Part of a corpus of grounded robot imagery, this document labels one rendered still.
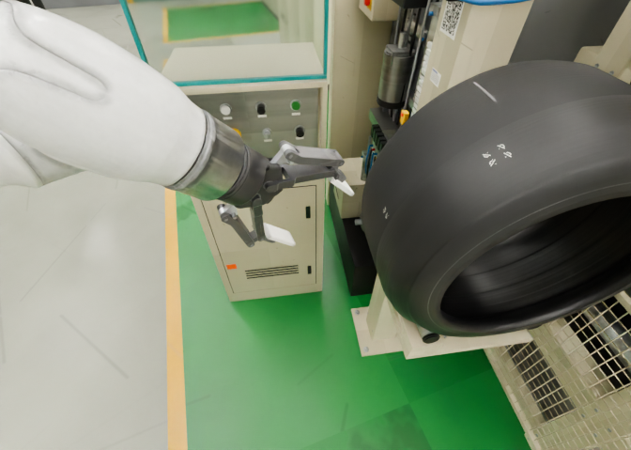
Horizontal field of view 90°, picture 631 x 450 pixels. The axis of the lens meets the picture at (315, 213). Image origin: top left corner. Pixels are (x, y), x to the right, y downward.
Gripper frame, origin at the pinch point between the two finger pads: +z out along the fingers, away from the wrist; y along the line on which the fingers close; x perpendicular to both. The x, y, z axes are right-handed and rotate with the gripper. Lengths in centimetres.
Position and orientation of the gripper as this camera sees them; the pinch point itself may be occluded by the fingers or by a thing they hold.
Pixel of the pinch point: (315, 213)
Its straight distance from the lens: 53.4
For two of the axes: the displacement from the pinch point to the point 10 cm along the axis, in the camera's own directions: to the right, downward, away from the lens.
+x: 4.3, 7.3, -5.4
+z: 5.4, 2.7, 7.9
